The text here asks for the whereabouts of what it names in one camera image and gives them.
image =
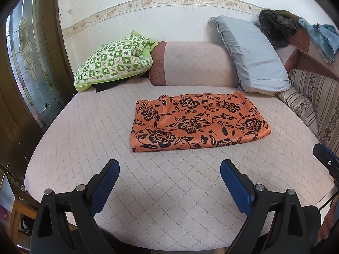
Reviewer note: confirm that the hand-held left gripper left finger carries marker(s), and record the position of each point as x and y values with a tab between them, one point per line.
104	187

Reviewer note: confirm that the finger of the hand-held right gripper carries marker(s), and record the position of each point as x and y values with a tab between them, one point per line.
327	158

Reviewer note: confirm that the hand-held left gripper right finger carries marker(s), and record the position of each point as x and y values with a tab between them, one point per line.
235	186

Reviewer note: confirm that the orange floral shirt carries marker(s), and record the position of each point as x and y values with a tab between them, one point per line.
201	124

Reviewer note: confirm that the person's right hand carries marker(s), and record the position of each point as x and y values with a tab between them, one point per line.
328	225

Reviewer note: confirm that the small striped floral cushion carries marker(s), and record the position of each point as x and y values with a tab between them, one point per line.
299	105

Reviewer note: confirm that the large striped floral cushion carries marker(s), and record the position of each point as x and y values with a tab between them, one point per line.
323	98

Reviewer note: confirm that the bed with quilted sheet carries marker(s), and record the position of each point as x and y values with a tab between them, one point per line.
169	185

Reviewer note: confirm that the wooden stool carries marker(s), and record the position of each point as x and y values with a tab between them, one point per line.
22	217

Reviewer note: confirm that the dark cloth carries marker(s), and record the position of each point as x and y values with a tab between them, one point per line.
108	86

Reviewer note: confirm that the pink brown upholstered headboard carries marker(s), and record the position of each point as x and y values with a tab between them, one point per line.
307	55

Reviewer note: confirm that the blue denim cloth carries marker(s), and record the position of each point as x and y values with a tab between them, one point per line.
323	39

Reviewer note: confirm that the light blue pillow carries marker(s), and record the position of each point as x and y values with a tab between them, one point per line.
254	55

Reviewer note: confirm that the green patterned pillow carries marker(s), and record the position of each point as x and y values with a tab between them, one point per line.
111	60

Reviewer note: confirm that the pink bolster cushion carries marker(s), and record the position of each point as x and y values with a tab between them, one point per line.
196	63

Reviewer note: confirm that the dark furry cushion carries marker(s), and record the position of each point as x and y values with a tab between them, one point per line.
275	27

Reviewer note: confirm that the wooden stained glass door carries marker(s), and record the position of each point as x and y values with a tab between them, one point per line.
29	66

